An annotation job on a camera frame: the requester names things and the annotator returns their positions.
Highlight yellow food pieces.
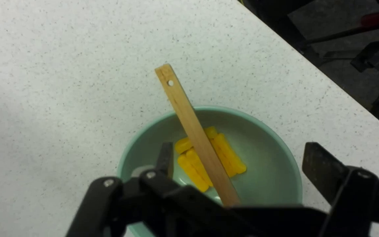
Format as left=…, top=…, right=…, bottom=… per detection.
left=174, top=126, right=248, bottom=192

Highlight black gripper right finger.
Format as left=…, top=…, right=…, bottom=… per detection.
left=302, top=142, right=351, bottom=205

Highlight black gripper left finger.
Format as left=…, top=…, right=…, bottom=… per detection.
left=156, top=142, right=174, bottom=177

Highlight wooden spatula with yellow blade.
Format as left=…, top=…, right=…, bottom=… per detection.
left=156, top=63, right=240, bottom=206

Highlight mint green bowl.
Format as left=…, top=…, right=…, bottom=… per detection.
left=118, top=106, right=303, bottom=206

